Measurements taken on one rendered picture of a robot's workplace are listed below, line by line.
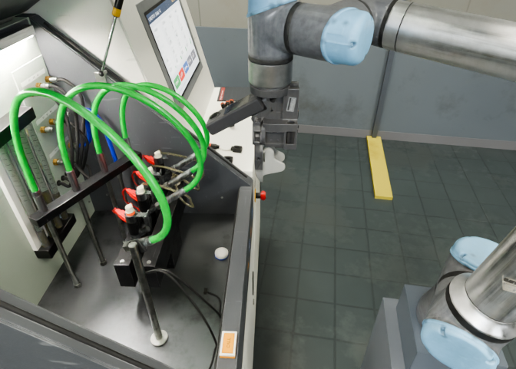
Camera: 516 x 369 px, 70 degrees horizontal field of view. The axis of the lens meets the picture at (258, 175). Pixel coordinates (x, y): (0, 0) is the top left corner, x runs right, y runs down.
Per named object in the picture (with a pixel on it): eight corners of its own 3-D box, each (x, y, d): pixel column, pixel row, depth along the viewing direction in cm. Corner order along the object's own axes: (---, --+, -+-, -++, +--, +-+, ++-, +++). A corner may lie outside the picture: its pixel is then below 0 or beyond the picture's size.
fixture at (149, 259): (164, 304, 95) (154, 265, 86) (126, 304, 95) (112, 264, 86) (190, 216, 122) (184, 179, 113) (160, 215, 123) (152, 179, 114)
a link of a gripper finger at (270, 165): (284, 190, 74) (286, 151, 68) (254, 189, 74) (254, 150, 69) (283, 181, 76) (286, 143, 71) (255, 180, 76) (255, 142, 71)
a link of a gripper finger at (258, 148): (262, 174, 70) (262, 133, 65) (254, 174, 70) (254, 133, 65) (262, 160, 74) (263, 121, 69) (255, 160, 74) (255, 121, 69)
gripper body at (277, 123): (296, 153, 68) (299, 92, 61) (249, 153, 68) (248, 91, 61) (294, 133, 74) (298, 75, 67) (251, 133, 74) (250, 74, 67)
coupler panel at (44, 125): (66, 182, 101) (24, 72, 83) (54, 182, 101) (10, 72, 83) (86, 156, 112) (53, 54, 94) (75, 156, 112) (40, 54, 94)
